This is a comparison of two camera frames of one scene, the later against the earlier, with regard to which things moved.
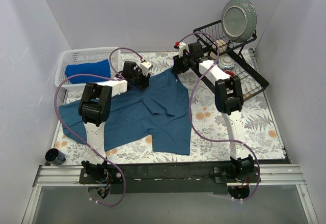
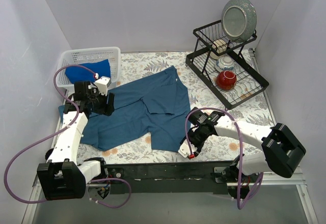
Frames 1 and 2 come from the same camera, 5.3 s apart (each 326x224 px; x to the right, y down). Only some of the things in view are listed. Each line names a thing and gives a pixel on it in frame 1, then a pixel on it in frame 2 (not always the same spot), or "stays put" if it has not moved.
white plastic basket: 81,56 stays put
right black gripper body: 177,64 to 193,137
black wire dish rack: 225,58 stays put
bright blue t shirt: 100,68 stays put
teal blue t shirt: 159,110 stays put
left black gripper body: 142,79 to 109,104
